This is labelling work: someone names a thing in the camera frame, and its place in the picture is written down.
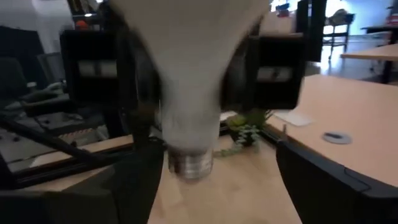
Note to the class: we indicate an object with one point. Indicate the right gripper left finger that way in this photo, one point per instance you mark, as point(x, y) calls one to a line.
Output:
point(93, 202)

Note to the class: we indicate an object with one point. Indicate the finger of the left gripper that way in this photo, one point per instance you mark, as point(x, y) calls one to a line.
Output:
point(236, 87)
point(144, 93)

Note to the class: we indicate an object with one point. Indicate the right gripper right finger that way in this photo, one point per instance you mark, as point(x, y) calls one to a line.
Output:
point(335, 199)

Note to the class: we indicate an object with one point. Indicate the white flood lightbulb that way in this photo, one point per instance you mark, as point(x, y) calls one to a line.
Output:
point(189, 77)

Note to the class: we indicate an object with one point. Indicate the small potted green plant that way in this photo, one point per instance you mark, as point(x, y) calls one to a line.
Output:
point(245, 137)

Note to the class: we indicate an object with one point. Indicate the white rectangular tray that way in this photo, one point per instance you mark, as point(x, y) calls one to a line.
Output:
point(293, 119)

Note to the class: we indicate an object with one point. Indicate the large beige desk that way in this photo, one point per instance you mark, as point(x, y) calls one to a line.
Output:
point(357, 109)

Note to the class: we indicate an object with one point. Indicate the black cabinet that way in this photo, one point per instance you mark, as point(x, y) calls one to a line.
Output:
point(318, 31)

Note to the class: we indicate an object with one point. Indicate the light wooden table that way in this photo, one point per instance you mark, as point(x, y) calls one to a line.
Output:
point(373, 53)

